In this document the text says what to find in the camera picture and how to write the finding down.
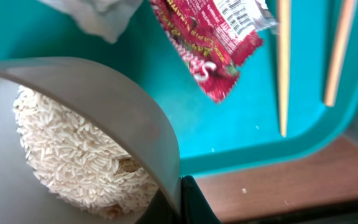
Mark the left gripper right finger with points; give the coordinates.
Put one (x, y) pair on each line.
(194, 207)

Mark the white napkin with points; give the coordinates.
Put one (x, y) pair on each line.
(107, 19)

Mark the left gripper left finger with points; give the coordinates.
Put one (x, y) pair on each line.
(158, 211)

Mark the wooden chopstick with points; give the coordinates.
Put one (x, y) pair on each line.
(338, 53)
(283, 62)

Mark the teal serving tray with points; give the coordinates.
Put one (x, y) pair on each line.
(242, 131)

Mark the white rice pile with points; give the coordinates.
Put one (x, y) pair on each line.
(76, 161)

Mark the grey bowl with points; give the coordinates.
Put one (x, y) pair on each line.
(112, 102)

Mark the red snack wrapper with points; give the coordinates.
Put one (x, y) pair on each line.
(214, 37)

